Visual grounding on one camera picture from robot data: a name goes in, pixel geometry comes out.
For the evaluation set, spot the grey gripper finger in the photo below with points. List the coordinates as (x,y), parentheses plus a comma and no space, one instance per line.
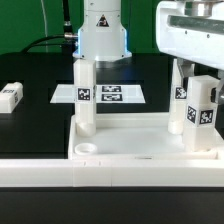
(217,93)

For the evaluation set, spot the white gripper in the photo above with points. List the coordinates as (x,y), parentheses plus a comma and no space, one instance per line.
(197,39)

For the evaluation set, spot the white desk top tray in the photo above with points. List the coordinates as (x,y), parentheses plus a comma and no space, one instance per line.
(136,136)

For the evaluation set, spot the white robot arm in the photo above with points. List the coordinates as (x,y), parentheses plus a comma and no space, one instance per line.
(103,39)

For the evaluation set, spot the white base marker plate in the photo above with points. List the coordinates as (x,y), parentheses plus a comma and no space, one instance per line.
(107,93)

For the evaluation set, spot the white L-shaped obstacle fence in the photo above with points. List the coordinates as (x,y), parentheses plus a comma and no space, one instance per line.
(102,172)

